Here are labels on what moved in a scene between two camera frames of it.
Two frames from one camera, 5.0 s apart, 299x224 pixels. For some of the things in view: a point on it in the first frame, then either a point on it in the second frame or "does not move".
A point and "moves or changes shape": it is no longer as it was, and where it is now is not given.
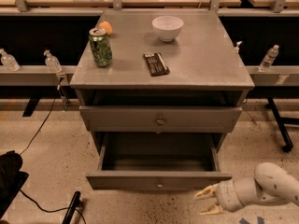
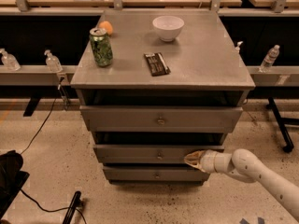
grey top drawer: (160, 119) does not move
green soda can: (101, 48) does not move
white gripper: (227, 196) -> (209, 161)
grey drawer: (158, 161) moves or changes shape
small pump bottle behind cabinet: (237, 46) does not move
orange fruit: (106, 25) does not move
